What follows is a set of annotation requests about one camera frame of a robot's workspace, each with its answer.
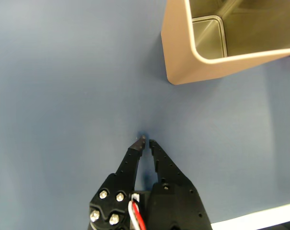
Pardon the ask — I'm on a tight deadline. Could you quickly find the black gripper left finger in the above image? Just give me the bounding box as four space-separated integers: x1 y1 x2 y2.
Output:
88 135 147 230

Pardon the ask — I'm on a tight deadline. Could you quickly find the red white black servo cable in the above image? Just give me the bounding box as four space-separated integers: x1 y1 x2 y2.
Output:
128 194 148 230

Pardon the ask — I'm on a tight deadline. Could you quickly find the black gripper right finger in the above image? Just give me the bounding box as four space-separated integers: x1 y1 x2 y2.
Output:
146 139 213 230

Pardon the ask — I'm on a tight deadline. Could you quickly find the gold square metal tin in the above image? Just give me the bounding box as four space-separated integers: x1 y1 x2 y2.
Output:
161 0 290 86

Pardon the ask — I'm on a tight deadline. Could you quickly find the dark blue table mat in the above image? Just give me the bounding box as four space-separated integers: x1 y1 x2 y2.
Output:
0 0 290 230

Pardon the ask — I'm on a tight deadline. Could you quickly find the silver metal table frame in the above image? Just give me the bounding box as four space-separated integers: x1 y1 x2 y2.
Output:
210 201 290 230

